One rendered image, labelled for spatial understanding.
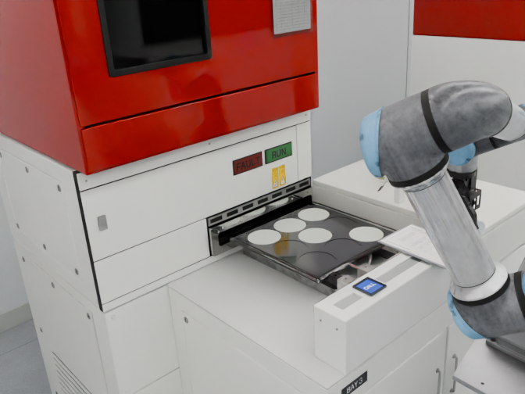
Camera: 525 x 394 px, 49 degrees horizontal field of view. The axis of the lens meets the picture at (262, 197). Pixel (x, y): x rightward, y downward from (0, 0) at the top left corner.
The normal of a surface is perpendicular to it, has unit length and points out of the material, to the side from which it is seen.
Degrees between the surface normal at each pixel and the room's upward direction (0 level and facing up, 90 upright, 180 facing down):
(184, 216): 90
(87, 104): 90
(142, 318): 90
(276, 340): 0
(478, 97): 50
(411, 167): 96
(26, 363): 0
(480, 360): 0
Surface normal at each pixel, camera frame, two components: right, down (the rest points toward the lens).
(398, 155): -0.32, 0.54
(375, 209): -0.74, 0.29
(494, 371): -0.06, -0.92
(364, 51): 0.67, 0.25
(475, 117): 0.22, 0.23
